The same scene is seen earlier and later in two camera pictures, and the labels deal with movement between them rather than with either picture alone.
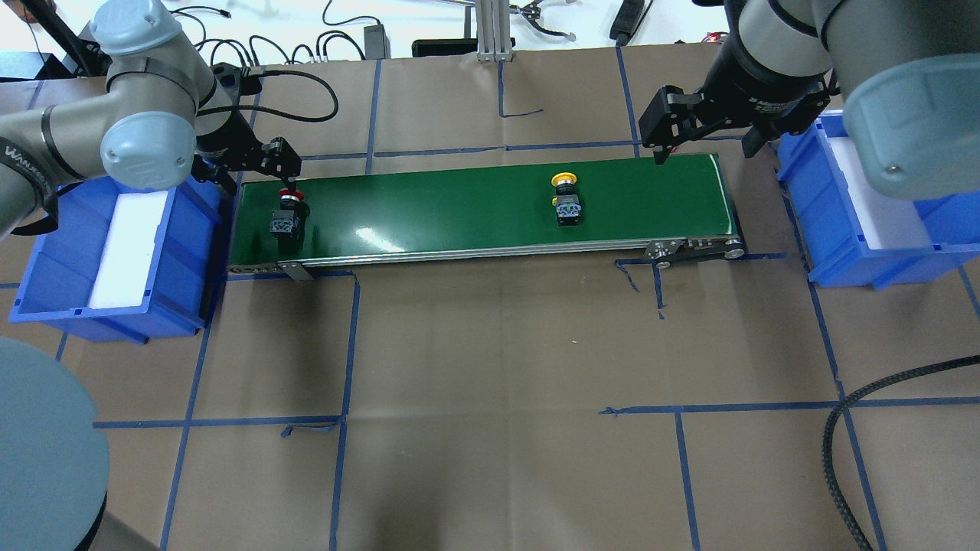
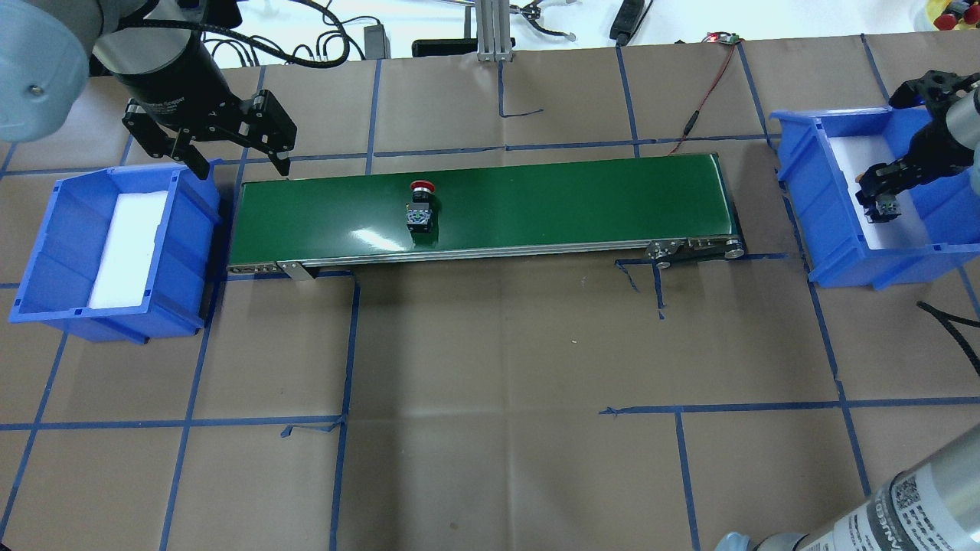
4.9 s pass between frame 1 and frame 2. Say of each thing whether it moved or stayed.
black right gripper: moved
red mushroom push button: moved
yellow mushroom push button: moved
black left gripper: moved
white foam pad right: stayed
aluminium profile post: stayed
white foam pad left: stayed
